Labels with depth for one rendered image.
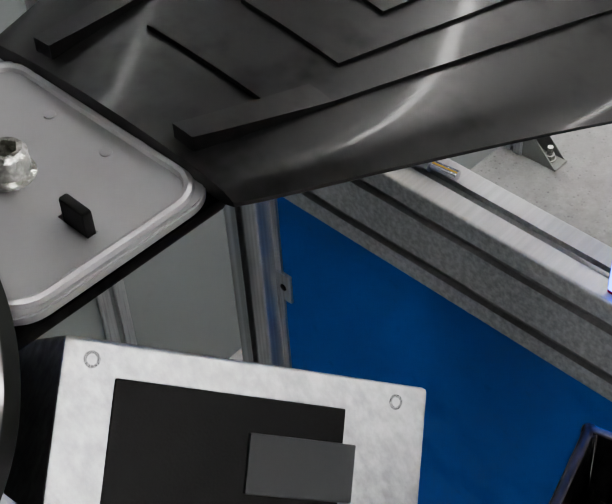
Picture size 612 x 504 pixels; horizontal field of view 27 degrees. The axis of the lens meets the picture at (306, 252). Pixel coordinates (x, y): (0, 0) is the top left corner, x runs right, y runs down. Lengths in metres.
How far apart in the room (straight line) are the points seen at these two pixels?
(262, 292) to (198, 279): 0.62
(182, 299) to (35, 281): 1.33
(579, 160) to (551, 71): 1.80
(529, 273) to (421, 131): 0.44
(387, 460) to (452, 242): 0.33
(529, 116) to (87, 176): 0.12
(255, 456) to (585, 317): 0.35
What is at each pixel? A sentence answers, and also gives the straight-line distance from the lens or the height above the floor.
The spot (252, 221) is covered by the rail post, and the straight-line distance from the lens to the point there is 0.97.
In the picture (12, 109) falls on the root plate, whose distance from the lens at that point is 0.35.
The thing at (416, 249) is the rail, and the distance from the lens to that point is 0.83.
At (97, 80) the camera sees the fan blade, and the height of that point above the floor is 1.19.
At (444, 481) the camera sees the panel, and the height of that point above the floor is 0.55.
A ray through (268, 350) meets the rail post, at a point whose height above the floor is 0.59.
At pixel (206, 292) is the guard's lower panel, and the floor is 0.20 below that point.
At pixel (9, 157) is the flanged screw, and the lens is 0.32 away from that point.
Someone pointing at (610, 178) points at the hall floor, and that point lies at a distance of 2.14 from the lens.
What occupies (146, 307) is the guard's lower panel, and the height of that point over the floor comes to 0.25.
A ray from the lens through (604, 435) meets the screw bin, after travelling 0.65.
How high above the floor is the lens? 1.39
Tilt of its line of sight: 44 degrees down
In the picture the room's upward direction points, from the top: 4 degrees counter-clockwise
